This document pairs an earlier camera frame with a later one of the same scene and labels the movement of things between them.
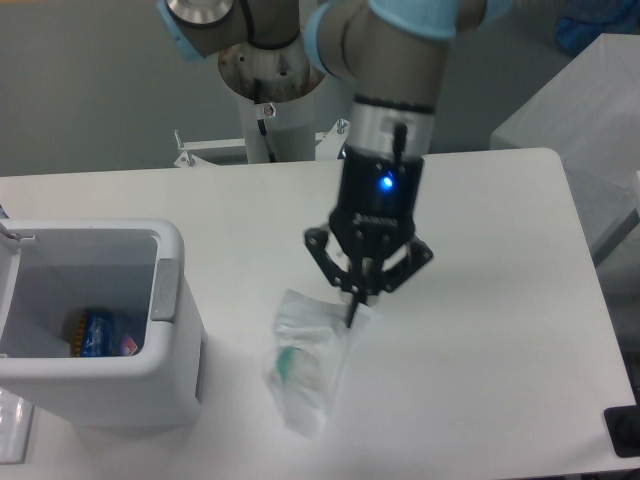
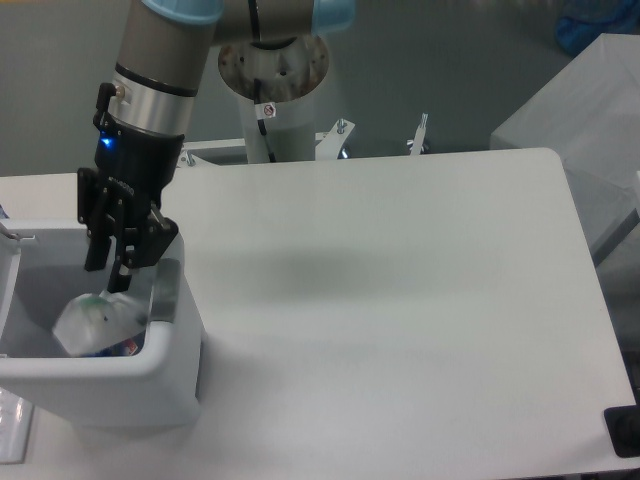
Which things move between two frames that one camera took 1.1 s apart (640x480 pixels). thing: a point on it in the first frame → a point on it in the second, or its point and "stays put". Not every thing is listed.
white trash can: x=98 y=323 stays put
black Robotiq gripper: x=381 y=194 → x=138 y=162
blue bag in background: x=581 y=22 stays put
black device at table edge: x=623 y=428 stays put
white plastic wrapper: x=313 y=340 → x=92 y=320
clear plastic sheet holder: x=15 y=426 stays put
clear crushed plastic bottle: x=97 y=337 → x=126 y=347
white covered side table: x=589 y=114 stays put
